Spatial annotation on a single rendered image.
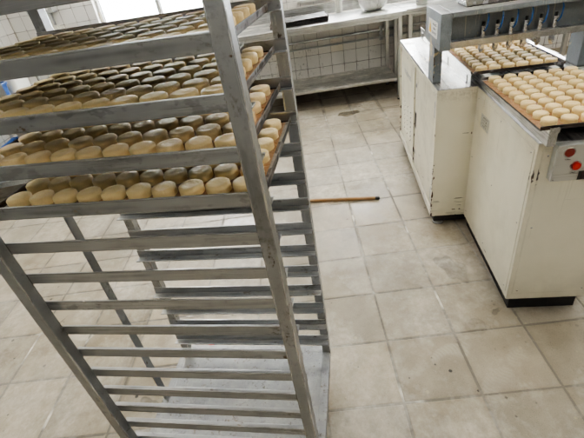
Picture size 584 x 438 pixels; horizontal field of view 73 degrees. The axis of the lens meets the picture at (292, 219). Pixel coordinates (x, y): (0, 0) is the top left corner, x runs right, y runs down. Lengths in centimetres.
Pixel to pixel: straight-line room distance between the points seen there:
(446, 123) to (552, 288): 92
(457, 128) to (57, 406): 232
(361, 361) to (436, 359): 32
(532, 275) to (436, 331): 47
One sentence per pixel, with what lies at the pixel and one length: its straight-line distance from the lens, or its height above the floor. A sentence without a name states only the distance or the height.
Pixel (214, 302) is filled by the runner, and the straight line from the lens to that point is 93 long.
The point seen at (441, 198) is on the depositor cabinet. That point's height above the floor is 21.
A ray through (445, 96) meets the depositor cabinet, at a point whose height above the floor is 81.
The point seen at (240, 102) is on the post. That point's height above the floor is 133.
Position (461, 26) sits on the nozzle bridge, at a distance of 222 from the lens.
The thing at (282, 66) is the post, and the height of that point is 127.
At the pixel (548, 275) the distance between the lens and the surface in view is 202.
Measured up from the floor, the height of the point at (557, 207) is 57.
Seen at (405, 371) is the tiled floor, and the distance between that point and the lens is 183.
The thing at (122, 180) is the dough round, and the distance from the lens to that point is 93.
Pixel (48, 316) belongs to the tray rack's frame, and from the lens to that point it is 117.
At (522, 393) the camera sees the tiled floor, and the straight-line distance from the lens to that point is 187.
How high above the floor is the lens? 150
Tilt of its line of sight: 33 degrees down
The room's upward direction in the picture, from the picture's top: 10 degrees counter-clockwise
